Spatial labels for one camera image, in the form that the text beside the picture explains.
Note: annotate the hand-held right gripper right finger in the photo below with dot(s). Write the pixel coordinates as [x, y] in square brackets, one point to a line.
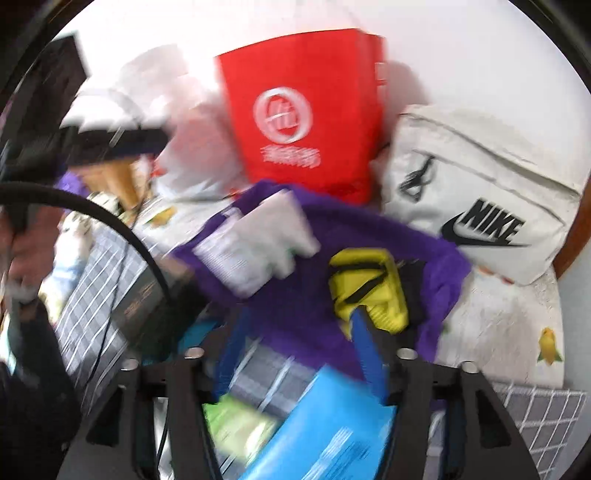
[369, 355]

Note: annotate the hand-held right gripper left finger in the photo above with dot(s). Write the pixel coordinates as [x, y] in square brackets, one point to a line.
[230, 355]

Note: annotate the purple towel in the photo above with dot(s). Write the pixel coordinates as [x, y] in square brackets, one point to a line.
[300, 304]

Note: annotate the blue packet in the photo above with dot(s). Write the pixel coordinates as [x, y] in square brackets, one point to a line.
[323, 429]

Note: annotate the white tissue pack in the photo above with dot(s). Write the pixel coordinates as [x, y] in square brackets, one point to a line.
[258, 244]

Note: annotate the person's left forearm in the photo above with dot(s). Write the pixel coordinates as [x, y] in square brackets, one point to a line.
[32, 369]

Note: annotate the person's left hand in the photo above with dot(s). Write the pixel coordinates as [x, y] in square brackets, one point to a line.
[27, 258]

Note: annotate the green packet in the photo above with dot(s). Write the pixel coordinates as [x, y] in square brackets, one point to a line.
[235, 424]

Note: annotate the dark panel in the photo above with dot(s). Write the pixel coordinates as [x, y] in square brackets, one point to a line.
[46, 78]

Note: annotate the brown cardboard piece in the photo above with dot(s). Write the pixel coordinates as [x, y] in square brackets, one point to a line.
[124, 180]

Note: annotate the white plastic bag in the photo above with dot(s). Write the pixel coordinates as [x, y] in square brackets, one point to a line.
[198, 138]

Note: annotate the grey grid cloth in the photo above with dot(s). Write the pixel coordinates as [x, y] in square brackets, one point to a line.
[545, 415]

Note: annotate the light grey logo bag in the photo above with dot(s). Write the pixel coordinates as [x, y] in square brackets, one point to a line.
[485, 152]

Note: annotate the red paper bag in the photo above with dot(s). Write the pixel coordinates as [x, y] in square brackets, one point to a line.
[323, 69]

